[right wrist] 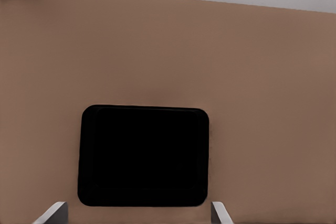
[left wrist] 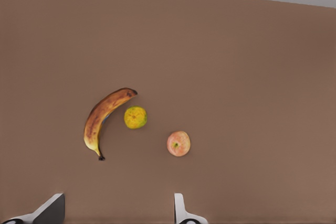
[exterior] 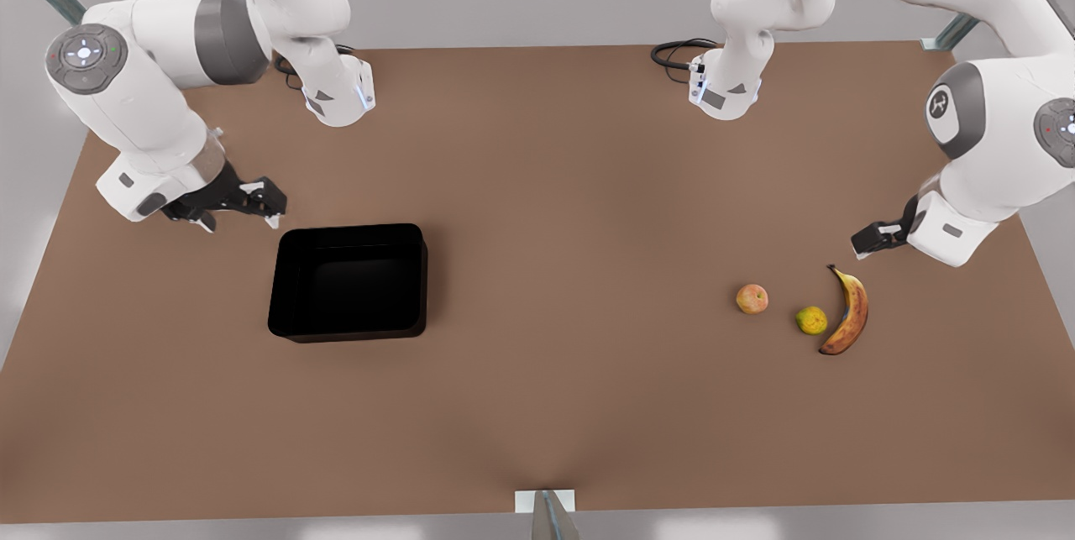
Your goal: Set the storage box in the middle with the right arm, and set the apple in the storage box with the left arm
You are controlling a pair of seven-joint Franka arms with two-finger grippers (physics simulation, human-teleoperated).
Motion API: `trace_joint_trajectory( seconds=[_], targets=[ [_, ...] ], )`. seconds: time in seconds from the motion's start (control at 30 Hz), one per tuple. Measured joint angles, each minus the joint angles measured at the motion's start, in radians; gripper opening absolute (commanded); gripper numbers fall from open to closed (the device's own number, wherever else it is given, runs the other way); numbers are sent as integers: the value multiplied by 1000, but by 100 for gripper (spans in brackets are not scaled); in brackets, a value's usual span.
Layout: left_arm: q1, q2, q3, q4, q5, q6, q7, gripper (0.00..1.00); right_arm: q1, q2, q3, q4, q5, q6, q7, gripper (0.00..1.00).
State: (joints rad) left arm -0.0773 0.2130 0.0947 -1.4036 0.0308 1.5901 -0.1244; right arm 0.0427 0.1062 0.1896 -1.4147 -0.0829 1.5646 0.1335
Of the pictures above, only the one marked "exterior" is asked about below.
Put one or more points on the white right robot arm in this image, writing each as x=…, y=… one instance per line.
x=159, y=44

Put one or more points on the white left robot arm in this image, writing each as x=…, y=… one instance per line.
x=999, y=128

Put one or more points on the red-yellow apple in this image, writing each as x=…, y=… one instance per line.
x=752, y=299

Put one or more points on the black storage box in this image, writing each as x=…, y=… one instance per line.
x=348, y=284

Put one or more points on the spotted yellow banana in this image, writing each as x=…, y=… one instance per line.
x=850, y=313

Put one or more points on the yellow-green lemon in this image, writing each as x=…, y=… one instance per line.
x=811, y=320

